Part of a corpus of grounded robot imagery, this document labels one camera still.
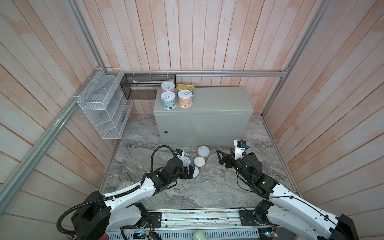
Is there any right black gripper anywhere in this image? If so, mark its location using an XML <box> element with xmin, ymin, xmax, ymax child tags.
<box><xmin>217</xmin><ymin>146</ymin><xmax>252</xmax><ymax>183</ymax></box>

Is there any red label can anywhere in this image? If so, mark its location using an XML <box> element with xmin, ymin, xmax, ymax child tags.
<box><xmin>183</xmin><ymin>156</ymin><xmax>191</xmax><ymax>167</ymax></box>

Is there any blue label can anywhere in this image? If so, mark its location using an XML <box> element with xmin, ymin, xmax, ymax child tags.
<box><xmin>192</xmin><ymin>167</ymin><xmax>200</xmax><ymax>181</ymax></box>

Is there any teal label can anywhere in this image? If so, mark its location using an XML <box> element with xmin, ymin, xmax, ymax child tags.
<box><xmin>161</xmin><ymin>92</ymin><xmax>176</xmax><ymax>110</ymax></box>

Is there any orange label pull-tab can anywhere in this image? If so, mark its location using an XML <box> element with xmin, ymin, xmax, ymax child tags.
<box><xmin>178</xmin><ymin>90</ymin><xmax>193</xmax><ymax>108</ymax></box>

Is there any gold rectangular tin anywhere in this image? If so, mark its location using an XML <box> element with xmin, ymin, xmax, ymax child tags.
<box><xmin>176</xmin><ymin>84</ymin><xmax>195</xmax><ymax>97</ymax></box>

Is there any pink label can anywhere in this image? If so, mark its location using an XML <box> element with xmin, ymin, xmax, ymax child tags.
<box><xmin>161</xmin><ymin>81</ymin><xmax>175</xmax><ymax>93</ymax></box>

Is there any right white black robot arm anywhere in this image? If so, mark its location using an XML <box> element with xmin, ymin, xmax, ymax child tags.
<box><xmin>217</xmin><ymin>149</ymin><xmax>359</xmax><ymax>240</ymax></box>

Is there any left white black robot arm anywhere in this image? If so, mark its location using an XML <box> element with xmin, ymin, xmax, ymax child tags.
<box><xmin>57</xmin><ymin>158</ymin><xmax>195</xmax><ymax>240</ymax></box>

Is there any grey metal cabinet counter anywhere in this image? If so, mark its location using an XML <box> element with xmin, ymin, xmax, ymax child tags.
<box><xmin>154</xmin><ymin>87</ymin><xmax>254</xmax><ymax>147</ymax></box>

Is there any small orange can white lid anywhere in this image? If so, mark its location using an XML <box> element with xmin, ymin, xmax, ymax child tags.
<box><xmin>194</xmin><ymin>157</ymin><xmax>206</xmax><ymax>170</ymax></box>

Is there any white cup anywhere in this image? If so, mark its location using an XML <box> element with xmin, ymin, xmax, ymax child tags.
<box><xmin>192</xmin><ymin>230</ymin><xmax>208</xmax><ymax>240</ymax></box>

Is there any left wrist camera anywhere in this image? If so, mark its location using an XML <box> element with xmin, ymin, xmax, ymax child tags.
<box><xmin>175</xmin><ymin>149</ymin><xmax>185</xmax><ymax>161</ymax></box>

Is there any aluminium front rail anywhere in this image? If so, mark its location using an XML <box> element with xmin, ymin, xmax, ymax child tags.
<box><xmin>78</xmin><ymin>207</ymin><xmax>325</xmax><ymax>232</ymax></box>

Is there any aluminium rail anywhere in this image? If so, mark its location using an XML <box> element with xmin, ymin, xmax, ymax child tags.
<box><xmin>1</xmin><ymin>67</ymin><xmax>102</xmax><ymax>215</ymax></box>
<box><xmin>78</xmin><ymin>207</ymin><xmax>325</xmax><ymax>232</ymax></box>
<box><xmin>105</xmin><ymin>68</ymin><xmax>288</xmax><ymax>78</ymax></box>

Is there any aluminium back rail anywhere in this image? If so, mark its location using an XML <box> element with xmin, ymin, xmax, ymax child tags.
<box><xmin>105</xmin><ymin>68</ymin><xmax>288</xmax><ymax>78</ymax></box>

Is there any black mesh wall basket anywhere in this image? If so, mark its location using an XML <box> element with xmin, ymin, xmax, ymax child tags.
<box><xmin>120</xmin><ymin>73</ymin><xmax>176</xmax><ymax>101</ymax></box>

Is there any white wire mesh shelf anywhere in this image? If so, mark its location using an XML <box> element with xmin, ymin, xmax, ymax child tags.
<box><xmin>78</xmin><ymin>68</ymin><xmax>132</xmax><ymax>140</ymax></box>

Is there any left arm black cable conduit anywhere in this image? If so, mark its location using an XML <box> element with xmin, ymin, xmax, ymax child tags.
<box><xmin>56</xmin><ymin>145</ymin><xmax>178</xmax><ymax>236</ymax></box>

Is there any aluminium left rail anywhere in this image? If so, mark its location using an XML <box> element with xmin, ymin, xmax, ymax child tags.
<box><xmin>1</xmin><ymin>67</ymin><xmax>102</xmax><ymax>215</ymax></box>

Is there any aluminium right post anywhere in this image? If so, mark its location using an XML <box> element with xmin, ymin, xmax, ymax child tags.
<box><xmin>261</xmin><ymin>0</ymin><xmax>334</xmax><ymax>118</ymax></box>

